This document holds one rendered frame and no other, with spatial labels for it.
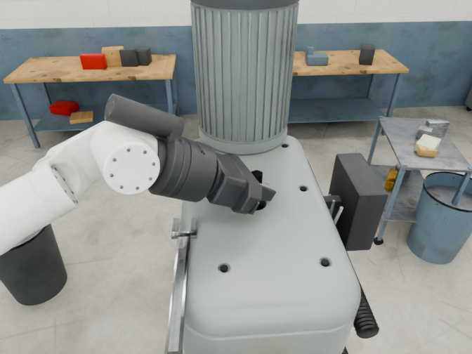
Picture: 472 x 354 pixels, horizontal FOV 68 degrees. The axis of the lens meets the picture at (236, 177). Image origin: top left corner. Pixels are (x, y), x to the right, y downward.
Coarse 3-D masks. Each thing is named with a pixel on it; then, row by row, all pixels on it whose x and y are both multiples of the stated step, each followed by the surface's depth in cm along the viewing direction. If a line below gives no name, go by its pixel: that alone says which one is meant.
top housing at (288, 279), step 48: (288, 144) 77; (288, 192) 63; (192, 240) 54; (240, 240) 54; (288, 240) 54; (336, 240) 54; (192, 288) 47; (240, 288) 47; (288, 288) 47; (336, 288) 47; (192, 336) 47; (240, 336) 45; (288, 336) 46; (336, 336) 47
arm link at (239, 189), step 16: (192, 144) 48; (192, 160) 47; (208, 160) 49; (224, 160) 55; (240, 160) 58; (192, 176) 47; (208, 176) 48; (224, 176) 50; (240, 176) 52; (192, 192) 48; (208, 192) 50; (224, 192) 51; (240, 192) 52; (256, 192) 52; (240, 208) 52; (256, 208) 52
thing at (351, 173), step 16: (336, 160) 104; (352, 160) 101; (336, 176) 104; (352, 176) 95; (368, 176) 95; (336, 192) 105; (352, 192) 93; (368, 192) 89; (384, 192) 89; (352, 208) 93; (368, 208) 91; (336, 224) 106; (352, 224) 95; (368, 224) 95; (352, 240) 98; (368, 240) 99
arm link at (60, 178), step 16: (96, 128) 46; (64, 144) 46; (80, 144) 46; (48, 160) 43; (64, 160) 45; (80, 160) 47; (32, 176) 41; (48, 176) 40; (64, 176) 46; (80, 176) 47; (96, 176) 49; (48, 192) 40; (64, 192) 41; (80, 192) 47; (48, 208) 41; (64, 208) 42
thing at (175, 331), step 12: (192, 228) 55; (180, 240) 53; (180, 252) 51; (180, 264) 49; (180, 276) 48; (180, 288) 46; (180, 300) 45; (180, 312) 43; (168, 324) 42; (180, 324) 42; (168, 336) 41; (180, 336) 41; (168, 348) 40; (180, 348) 40
